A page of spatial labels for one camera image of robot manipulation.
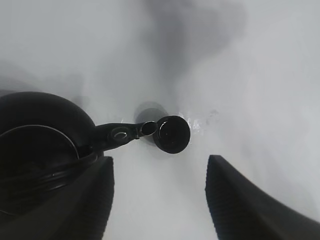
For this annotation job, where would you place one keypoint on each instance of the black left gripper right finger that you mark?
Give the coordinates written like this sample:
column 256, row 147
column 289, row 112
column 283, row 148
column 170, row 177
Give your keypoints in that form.
column 242, row 211

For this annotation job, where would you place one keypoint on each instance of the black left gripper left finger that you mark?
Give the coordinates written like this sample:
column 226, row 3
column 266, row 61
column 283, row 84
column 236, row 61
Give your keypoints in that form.
column 80, row 211

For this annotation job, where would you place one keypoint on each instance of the small black teacup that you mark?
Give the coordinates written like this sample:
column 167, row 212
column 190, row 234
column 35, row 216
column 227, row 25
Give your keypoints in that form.
column 172, row 135

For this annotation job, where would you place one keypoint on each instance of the black teapot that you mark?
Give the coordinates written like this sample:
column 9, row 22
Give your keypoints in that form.
column 46, row 141

